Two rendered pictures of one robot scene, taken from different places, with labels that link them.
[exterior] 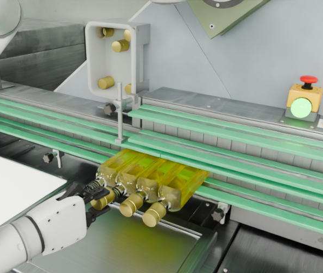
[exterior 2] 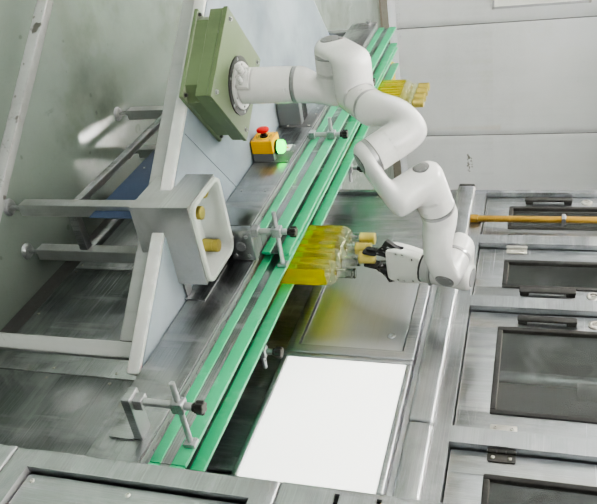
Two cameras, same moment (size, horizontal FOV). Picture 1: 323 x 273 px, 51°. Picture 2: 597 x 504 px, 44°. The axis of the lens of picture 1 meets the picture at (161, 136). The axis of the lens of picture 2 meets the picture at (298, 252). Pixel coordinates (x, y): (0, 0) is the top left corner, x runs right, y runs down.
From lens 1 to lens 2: 2.15 m
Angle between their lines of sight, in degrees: 82
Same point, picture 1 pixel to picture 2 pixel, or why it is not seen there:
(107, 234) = (356, 302)
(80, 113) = (228, 306)
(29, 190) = (317, 374)
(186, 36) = (205, 162)
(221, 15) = (246, 118)
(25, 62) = not seen: outside the picture
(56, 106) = (213, 331)
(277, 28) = not seen: hidden behind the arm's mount
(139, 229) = (342, 288)
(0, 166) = (275, 428)
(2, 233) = not seen: hidden behind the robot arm
